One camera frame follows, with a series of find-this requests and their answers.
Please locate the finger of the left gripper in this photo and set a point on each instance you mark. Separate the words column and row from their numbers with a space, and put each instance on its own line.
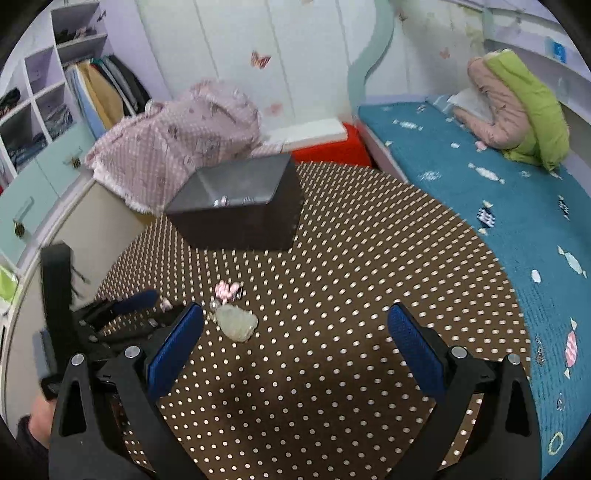
column 105, row 326
column 134, row 299

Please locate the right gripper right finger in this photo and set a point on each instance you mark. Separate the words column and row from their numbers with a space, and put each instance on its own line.
column 505, row 442

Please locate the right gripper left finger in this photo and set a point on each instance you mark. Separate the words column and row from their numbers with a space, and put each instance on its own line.
column 107, row 424

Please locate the white bear hair clip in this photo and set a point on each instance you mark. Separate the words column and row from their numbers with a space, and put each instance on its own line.
column 165, row 305

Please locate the pink bow hair clip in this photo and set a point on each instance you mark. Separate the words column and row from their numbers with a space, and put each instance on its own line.
column 226, row 292

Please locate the pale green jade pendant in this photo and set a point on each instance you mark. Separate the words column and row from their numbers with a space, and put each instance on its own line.
column 235, row 323

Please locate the dark jewelry box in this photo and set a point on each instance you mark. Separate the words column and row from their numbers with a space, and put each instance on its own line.
column 248, row 204

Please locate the person's left hand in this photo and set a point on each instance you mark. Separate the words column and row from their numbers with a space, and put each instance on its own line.
column 41, row 419

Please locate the cream cabinet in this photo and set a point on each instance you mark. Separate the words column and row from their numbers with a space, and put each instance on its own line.
column 97, row 226

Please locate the pink checkered bear blanket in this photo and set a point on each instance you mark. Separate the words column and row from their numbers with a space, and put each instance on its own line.
column 147, row 158

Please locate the brown polka dot tablecloth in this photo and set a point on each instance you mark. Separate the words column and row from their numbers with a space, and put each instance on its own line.
column 321, row 391

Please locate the folded jeans pile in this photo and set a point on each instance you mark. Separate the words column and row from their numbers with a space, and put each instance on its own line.
column 20, row 155

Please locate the hanging clothes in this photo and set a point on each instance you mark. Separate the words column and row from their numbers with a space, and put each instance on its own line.
column 106, row 91

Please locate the teal candy print mattress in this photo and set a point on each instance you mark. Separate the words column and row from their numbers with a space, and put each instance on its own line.
column 537, row 225

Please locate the white board on ottoman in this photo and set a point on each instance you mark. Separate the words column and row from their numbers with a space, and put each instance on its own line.
column 306, row 135

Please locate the lilac wardrobe shelf unit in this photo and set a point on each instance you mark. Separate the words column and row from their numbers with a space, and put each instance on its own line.
column 62, row 32

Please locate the red ottoman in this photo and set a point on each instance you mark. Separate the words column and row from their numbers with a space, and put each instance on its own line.
column 352, row 151

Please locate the green padded jacket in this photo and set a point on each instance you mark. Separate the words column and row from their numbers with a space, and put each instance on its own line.
column 547, row 142

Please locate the pink padded jacket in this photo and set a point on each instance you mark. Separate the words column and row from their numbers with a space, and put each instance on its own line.
column 510, row 124

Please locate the white pillow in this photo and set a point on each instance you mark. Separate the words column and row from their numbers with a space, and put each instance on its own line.
column 474, row 102

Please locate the blue box on shelf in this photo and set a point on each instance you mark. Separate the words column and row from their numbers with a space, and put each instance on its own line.
column 556, row 50

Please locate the pink butterfly wall sticker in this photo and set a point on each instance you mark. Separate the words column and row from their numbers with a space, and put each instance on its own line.
column 259, row 61

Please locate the teal bunk bed frame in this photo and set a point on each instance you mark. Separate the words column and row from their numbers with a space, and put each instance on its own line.
column 420, row 50

